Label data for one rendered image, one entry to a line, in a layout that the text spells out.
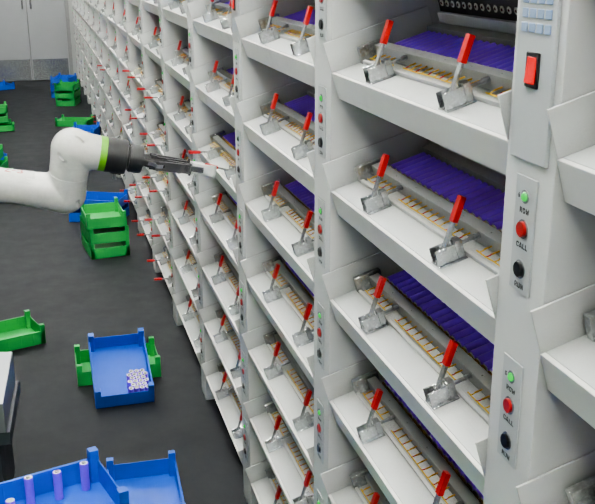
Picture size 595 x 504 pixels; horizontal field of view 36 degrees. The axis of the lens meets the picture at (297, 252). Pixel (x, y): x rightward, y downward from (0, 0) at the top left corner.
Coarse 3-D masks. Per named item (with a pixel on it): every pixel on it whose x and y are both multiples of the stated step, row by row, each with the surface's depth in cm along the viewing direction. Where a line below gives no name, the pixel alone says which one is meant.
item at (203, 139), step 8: (208, 128) 290; (216, 128) 290; (224, 128) 291; (232, 128) 292; (200, 136) 290; (208, 136) 290; (200, 144) 291; (208, 144) 291; (208, 160) 274; (216, 160) 271; (224, 160) 268; (216, 176) 267; (224, 176) 253; (232, 176) 234; (224, 184) 254; (232, 184) 244; (232, 192) 243
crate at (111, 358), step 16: (112, 336) 334; (128, 336) 336; (96, 352) 334; (112, 352) 335; (128, 352) 335; (144, 352) 335; (96, 368) 327; (112, 368) 328; (128, 368) 329; (144, 368) 329; (96, 384) 321; (112, 384) 322; (96, 400) 310; (112, 400) 312; (128, 400) 314; (144, 400) 316
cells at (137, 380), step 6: (132, 372) 319; (138, 372) 319; (144, 372) 319; (132, 378) 316; (138, 378) 317; (144, 378) 317; (132, 384) 314; (138, 384) 314; (144, 384) 315; (132, 390) 312; (138, 390) 313; (144, 390) 314
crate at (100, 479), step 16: (96, 448) 194; (96, 464) 194; (16, 480) 187; (48, 480) 191; (64, 480) 193; (80, 480) 195; (96, 480) 195; (112, 480) 187; (0, 496) 186; (16, 496) 188; (48, 496) 190; (64, 496) 190; (80, 496) 190; (96, 496) 190; (112, 496) 188; (128, 496) 179
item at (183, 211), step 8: (176, 200) 366; (184, 200) 367; (176, 208) 367; (184, 208) 349; (192, 208) 356; (176, 216) 361; (184, 216) 351; (192, 216) 355; (176, 224) 364; (184, 224) 349; (192, 224) 346; (184, 232) 341; (192, 232) 338; (192, 240) 325; (192, 248) 322
